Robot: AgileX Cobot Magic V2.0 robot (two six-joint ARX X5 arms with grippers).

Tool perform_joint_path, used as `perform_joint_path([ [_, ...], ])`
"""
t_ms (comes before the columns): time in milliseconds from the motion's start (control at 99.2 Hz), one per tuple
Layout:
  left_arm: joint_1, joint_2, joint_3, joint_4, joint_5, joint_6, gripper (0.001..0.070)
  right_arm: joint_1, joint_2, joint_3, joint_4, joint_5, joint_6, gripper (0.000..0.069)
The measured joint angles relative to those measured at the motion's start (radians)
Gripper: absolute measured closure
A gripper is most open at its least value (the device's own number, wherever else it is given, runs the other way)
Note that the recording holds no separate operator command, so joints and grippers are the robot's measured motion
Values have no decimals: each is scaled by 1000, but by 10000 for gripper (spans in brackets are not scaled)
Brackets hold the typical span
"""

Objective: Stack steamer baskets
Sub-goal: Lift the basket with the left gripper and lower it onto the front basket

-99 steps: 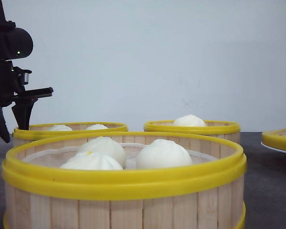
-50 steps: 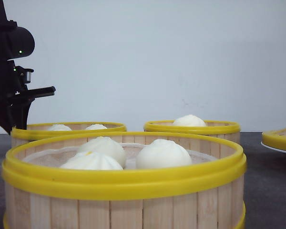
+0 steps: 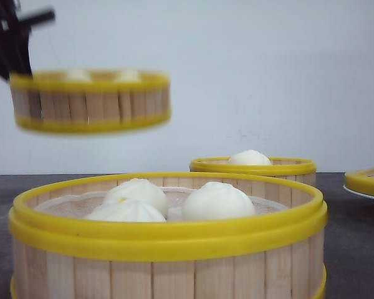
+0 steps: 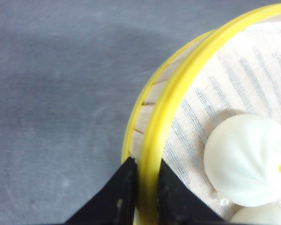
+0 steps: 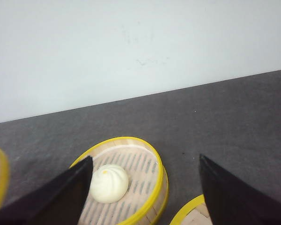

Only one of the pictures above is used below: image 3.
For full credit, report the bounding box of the right white bun front basket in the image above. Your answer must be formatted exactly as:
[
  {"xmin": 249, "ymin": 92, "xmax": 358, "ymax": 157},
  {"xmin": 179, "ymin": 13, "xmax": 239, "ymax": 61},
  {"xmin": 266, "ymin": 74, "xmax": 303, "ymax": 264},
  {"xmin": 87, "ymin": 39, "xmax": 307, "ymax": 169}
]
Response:
[{"xmin": 182, "ymin": 182, "xmax": 256, "ymax": 221}]

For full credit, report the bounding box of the white bun in right basket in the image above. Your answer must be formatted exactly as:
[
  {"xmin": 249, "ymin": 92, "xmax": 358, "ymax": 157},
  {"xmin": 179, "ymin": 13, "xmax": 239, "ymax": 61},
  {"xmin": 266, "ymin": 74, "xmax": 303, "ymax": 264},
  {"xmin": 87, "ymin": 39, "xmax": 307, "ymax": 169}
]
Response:
[{"xmin": 228, "ymin": 149, "xmax": 272, "ymax": 166}]

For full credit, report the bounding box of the bamboo steamer basket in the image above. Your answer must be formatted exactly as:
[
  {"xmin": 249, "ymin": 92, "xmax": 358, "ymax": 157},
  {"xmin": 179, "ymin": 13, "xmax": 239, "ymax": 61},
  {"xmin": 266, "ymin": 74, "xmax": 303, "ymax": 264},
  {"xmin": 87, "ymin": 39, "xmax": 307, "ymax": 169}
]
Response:
[
  {"xmin": 9, "ymin": 172, "xmax": 327, "ymax": 298},
  {"xmin": 189, "ymin": 156, "xmax": 317, "ymax": 187},
  {"xmin": 9, "ymin": 70, "xmax": 171, "ymax": 133}
]

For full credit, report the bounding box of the yellow rimmed steamer lid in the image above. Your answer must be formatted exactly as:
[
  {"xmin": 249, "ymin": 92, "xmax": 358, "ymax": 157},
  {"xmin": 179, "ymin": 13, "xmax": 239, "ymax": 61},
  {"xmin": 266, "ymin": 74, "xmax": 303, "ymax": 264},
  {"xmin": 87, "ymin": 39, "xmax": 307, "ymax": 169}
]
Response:
[{"xmin": 344, "ymin": 168, "xmax": 374, "ymax": 197}]

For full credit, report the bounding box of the back left white bun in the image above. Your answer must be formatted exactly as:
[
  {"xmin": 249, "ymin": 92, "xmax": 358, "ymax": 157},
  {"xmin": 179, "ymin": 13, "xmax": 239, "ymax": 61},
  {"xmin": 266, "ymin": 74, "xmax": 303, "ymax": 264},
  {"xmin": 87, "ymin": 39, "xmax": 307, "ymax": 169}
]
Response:
[{"xmin": 102, "ymin": 178, "xmax": 168, "ymax": 218}]

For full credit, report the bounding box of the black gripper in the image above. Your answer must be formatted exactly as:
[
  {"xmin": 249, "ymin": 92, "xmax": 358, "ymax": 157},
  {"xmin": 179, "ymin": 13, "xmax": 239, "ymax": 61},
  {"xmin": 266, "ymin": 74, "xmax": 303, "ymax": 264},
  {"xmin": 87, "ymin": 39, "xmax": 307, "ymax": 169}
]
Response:
[{"xmin": 0, "ymin": 1, "xmax": 55, "ymax": 81}]

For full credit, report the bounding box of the right bun in left basket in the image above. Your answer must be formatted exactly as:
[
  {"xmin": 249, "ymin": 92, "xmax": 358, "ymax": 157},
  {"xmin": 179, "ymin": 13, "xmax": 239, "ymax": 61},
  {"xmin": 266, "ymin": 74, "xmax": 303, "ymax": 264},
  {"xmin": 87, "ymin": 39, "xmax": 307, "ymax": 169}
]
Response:
[{"xmin": 114, "ymin": 69, "xmax": 141, "ymax": 83}]

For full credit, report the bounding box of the front left white bun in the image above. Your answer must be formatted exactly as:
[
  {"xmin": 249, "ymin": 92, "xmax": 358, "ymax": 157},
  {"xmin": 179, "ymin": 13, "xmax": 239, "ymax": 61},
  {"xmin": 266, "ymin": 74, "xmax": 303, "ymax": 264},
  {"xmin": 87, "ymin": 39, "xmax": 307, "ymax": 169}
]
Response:
[{"xmin": 84, "ymin": 199, "xmax": 166, "ymax": 223}]

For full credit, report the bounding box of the white plate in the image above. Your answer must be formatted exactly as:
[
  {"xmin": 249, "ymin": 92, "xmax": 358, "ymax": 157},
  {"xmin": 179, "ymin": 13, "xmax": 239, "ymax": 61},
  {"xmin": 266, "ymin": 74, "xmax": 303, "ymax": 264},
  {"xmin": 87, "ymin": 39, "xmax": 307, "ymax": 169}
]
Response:
[{"xmin": 343, "ymin": 185, "xmax": 374, "ymax": 200}]

